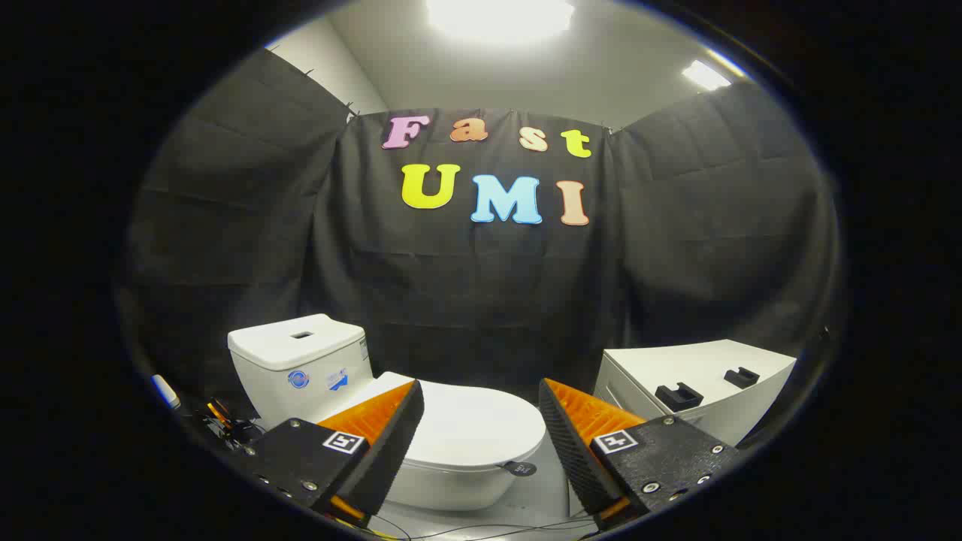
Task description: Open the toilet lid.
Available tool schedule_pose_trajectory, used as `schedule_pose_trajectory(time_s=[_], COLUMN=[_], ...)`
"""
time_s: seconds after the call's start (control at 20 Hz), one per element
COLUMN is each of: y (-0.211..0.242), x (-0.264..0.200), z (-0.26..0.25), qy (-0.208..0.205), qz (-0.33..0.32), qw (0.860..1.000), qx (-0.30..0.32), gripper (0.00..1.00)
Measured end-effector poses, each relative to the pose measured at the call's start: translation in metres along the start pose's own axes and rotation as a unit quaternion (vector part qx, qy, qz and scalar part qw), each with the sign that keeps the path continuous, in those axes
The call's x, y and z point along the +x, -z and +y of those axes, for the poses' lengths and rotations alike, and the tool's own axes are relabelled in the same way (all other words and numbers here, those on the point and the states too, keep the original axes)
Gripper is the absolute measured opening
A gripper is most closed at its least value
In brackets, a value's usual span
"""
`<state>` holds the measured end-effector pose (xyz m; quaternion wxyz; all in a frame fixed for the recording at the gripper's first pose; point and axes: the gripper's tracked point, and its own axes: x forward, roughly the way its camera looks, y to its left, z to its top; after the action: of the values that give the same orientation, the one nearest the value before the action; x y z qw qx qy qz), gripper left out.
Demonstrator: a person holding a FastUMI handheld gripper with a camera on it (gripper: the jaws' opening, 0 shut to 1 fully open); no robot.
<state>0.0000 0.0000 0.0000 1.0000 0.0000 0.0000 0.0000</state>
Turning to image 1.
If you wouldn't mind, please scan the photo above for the white ceramic toilet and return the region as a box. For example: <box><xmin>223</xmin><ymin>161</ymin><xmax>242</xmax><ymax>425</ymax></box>
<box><xmin>227</xmin><ymin>313</ymin><xmax>547</xmax><ymax>512</ymax></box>

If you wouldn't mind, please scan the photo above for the white toilet lid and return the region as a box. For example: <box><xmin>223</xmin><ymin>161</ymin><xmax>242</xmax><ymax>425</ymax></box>
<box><xmin>346</xmin><ymin>372</ymin><xmax>547</xmax><ymax>470</ymax></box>

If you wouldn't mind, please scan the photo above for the white drawer cabinet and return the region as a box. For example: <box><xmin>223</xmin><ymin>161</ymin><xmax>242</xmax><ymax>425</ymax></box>
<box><xmin>592</xmin><ymin>340</ymin><xmax>797</xmax><ymax>448</ymax></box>

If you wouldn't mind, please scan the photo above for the black backdrop cloth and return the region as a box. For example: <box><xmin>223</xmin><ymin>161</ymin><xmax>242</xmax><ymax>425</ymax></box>
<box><xmin>120</xmin><ymin>49</ymin><xmax>839</xmax><ymax>422</ymax></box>

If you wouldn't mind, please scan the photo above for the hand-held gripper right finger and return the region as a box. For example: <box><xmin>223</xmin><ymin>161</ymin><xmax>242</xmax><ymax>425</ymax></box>
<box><xmin>538</xmin><ymin>378</ymin><xmax>741</xmax><ymax>530</ymax></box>

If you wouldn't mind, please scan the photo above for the thin black floor cable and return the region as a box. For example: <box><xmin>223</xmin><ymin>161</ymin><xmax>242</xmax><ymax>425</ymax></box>
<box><xmin>368</xmin><ymin>511</ymin><xmax>602</xmax><ymax>541</ymax></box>

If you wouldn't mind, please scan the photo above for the black orange cable bundle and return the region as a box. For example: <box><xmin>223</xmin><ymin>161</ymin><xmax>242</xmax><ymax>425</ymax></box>
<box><xmin>197</xmin><ymin>398</ymin><xmax>264</xmax><ymax>452</ymax></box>

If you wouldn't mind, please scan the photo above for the white cylindrical object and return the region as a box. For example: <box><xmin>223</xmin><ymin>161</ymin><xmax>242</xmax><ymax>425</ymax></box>
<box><xmin>150</xmin><ymin>374</ymin><xmax>183</xmax><ymax>410</ymax></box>

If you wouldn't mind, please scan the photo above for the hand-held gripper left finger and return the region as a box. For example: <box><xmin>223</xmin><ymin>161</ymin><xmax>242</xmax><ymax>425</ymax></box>
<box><xmin>244</xmin><ymin>379</ymin><xmax>425</xmax><ymax>527</ymax></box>

